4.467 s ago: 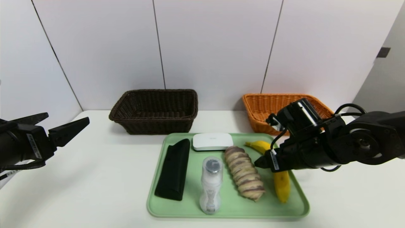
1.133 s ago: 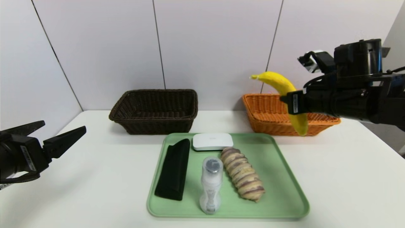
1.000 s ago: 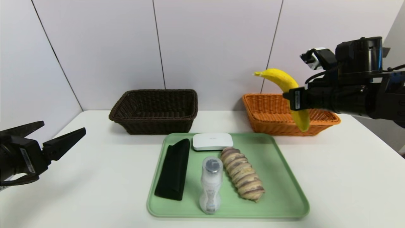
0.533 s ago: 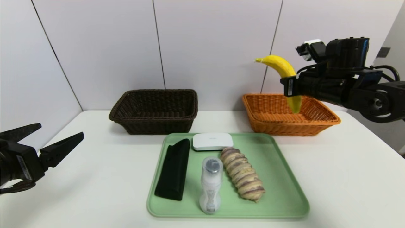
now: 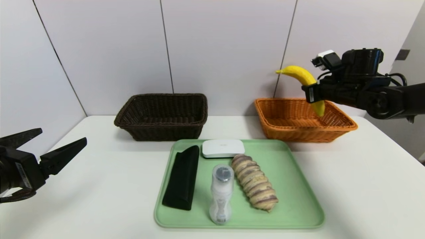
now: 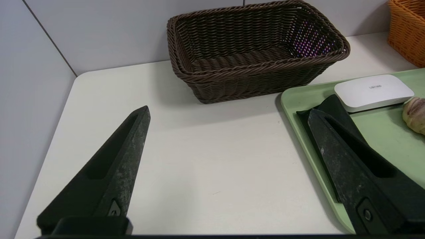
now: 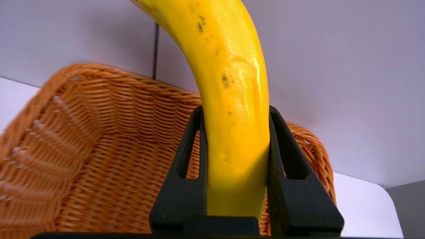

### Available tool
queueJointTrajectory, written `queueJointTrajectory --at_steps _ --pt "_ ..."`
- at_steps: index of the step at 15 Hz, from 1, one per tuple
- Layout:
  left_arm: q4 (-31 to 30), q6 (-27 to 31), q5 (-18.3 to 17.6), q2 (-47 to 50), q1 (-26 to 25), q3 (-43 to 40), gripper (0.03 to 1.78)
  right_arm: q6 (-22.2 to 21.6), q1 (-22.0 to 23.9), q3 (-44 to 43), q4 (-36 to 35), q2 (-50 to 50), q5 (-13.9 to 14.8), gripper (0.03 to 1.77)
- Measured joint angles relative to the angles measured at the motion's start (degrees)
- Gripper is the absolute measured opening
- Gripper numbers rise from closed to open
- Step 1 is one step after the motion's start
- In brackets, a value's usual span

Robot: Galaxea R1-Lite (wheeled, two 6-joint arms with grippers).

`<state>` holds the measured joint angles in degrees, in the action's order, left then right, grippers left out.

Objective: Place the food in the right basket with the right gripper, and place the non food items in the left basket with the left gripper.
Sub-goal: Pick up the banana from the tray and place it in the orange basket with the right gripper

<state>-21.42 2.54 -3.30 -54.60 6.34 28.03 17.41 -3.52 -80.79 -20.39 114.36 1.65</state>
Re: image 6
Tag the light green plastic tray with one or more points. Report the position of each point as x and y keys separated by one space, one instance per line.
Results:
x=388 y=132

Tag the white flat router box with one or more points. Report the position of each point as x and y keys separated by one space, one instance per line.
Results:
x=372 y=93

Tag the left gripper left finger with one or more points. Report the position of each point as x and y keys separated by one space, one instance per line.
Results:
x=113 y=186

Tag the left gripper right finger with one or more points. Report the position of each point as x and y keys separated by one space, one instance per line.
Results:
x=365 y=199

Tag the striped twisted bread loaf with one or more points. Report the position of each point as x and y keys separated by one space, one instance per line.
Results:
x=416 y=114

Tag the black folded soft case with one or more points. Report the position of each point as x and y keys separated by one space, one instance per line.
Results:
x=335 y=106

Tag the orange wicker basket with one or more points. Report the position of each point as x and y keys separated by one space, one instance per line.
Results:
x=408 y=36

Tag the dark brown wicker basket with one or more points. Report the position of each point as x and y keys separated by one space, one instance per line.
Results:
x=252 y=83

